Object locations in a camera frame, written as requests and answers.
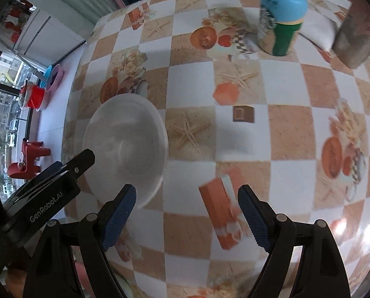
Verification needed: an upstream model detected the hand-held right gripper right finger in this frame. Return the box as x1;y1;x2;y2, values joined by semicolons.
237;185;351;298

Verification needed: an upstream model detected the red plastic bucket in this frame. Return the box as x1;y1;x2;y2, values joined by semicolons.
20;82;50;111

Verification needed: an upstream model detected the green and blue bottle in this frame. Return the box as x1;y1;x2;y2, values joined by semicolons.
257;0;309;57

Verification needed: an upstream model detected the white cloth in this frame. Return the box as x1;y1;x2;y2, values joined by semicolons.
298;11;341;52

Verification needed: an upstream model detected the checkered printed tablecloth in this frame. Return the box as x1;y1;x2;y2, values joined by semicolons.
61;0;370;298

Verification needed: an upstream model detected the large white foam bowl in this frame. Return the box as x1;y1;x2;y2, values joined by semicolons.
82;94;169;210

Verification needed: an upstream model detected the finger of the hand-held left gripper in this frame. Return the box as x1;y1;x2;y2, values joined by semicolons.
60;148;96;178
14;161;71;197

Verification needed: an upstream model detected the white cabinet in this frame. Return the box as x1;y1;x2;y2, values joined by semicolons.
13;8;87;66

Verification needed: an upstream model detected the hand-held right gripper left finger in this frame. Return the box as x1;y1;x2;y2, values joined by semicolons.
23;184;137;298

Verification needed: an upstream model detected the blue plastic basin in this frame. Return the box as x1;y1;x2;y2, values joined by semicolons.
40;66;54;87

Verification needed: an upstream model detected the red plastic stool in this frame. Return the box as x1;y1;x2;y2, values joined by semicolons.
7;139;51;181

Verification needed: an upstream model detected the metal cup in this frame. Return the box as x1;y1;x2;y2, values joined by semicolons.
332;0;370;69

